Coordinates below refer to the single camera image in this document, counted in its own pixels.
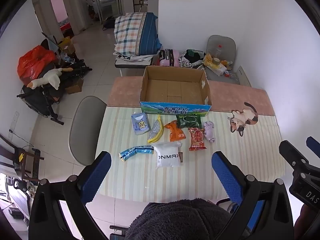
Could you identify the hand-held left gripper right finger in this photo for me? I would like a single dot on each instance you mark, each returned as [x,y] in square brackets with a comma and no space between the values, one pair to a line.
[226,175]

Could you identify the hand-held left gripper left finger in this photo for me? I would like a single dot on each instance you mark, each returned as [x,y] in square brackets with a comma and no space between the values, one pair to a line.
[96,175]

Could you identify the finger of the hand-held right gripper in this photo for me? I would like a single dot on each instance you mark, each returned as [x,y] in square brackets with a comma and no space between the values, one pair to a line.
[314,143]
[291,153]

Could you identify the long blue snack packet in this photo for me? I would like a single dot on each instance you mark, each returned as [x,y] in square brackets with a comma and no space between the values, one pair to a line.
[132,152]

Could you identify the red snack packet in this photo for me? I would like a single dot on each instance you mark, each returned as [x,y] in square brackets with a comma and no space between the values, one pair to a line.
[197,138]

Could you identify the white pillow pack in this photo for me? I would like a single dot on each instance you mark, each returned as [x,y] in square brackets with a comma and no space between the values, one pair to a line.
[166,157]

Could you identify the green snack packet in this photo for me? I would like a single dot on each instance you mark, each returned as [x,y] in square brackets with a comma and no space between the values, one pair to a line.
[188,122]

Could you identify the orange snack packet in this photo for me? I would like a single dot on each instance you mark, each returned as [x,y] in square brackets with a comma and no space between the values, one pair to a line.
[176,132]

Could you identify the light blue tissue packet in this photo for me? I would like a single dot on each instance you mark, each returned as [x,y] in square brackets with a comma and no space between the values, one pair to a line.
[140,125]

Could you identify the yellow banana-shaped pouch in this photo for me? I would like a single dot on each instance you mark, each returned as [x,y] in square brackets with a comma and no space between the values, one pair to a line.
[155,130]

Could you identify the striped table mat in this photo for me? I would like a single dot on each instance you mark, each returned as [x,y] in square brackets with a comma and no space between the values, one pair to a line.
[250,160]

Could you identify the grey chair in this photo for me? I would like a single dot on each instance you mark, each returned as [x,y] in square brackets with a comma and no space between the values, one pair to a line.
[85,130]
[220,41]

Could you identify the cat-shaped mat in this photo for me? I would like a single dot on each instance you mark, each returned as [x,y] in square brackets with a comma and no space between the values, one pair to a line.
[246,116]

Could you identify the dark fleece garment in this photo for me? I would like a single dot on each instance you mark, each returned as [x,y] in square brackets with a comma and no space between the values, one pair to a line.
[175,220]

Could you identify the wooden chair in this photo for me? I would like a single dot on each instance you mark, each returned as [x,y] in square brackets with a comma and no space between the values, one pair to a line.
[22,157]

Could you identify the grey perforated panel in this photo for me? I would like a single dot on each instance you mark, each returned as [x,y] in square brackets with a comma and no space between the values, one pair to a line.
[243,76]

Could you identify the small brown cardboard box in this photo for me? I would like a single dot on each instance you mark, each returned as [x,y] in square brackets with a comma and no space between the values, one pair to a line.
[75,86]

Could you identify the black folded stroller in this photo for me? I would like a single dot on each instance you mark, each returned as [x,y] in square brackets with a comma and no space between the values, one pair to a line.
[37,100]

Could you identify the white goose plush toy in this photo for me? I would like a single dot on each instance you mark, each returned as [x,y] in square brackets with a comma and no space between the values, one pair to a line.
[51,78]

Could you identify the pile of black tripods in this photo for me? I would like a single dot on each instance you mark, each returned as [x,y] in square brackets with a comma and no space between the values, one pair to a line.
[75,68]

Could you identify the yellow plastic bag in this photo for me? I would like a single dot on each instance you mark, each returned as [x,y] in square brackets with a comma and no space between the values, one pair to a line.
[217,66]

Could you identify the black and white clothes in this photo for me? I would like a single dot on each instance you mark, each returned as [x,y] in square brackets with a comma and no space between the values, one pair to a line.
[191,58]

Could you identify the clear plastic bottle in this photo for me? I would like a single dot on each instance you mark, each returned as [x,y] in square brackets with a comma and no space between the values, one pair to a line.
[217,53]

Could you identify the white folded bedding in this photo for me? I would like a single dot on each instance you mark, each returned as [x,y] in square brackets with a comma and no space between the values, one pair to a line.
[132,57]

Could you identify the orange plastic bag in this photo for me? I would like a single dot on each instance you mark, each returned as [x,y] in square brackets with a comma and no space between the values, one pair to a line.
[32,62]

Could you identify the pink suitcase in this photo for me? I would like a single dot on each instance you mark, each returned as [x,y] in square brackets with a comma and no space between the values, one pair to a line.
[167,57]

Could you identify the yellow cardboard box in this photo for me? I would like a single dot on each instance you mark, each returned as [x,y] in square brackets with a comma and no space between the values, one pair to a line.
[65,45]

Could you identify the plaid pillow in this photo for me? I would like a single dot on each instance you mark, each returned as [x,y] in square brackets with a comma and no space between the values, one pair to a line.
[127,32]

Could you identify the blue striped blanket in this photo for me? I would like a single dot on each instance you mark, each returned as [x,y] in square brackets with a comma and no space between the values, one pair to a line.
[150,35]

